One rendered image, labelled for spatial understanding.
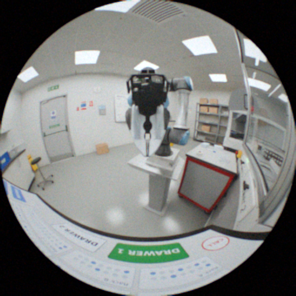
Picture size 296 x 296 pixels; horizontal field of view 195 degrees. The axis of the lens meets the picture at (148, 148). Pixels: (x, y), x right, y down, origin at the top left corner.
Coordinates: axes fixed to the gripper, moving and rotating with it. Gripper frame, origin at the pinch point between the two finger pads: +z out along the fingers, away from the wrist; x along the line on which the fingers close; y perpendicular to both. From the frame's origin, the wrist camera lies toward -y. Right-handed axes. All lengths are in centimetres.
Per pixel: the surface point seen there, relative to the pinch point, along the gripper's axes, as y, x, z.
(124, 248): -0.5, -3.2, 14.9
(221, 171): -54, 71, -4
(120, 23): 79, -43, -173
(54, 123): -94, -294, -142
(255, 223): -1.8, 30.8, 23.2
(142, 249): -0.7, -0.7, 14.9
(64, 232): 1.6, -12.4, 15.0
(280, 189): 7.1, 32.6, 15.0
